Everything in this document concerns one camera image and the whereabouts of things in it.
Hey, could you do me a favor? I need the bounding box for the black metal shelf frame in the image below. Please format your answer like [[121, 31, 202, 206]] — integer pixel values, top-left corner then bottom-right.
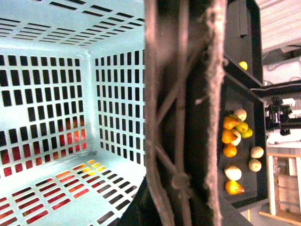
[[217, 0, 268, 211]]

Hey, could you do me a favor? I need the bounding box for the light blue plastic basket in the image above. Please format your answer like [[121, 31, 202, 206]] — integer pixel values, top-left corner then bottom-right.
[[0, 0, 226, 226]]

